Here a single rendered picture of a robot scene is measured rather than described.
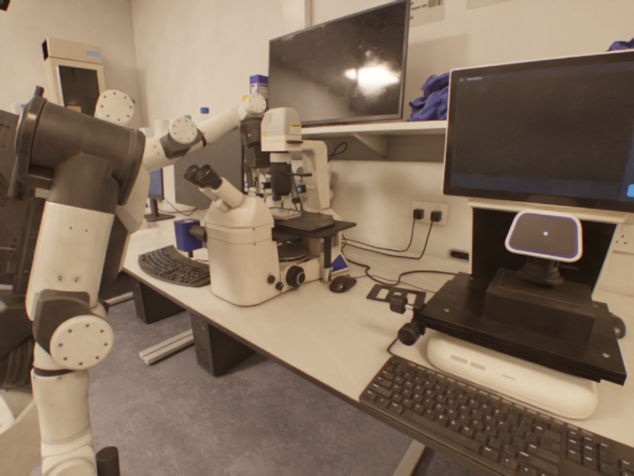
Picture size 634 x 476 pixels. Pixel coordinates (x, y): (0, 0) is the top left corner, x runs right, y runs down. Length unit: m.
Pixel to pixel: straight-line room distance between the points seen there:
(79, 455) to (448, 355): 0.63
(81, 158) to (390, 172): 1.13
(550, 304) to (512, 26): 1.06
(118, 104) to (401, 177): 1.03
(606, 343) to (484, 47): 1.10
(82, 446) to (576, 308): 0.83
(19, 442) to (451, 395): 0.79
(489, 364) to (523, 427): 0.12
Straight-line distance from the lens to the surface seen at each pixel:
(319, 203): 1.12
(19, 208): 0.69
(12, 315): 0.73
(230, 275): 0.88
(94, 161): 0.53
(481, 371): 0.66
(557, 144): 0.73
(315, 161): 1.09
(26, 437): 0.83
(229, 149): 1.29
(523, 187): 0.74
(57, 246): 0.53
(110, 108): 0.76
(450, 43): 1.51
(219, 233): 0.87
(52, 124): 0.53
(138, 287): 2.44
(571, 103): 0.74
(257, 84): 1.79
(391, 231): 1.41
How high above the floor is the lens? 1.16
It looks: 15 degrees down
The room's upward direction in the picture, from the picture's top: straight up
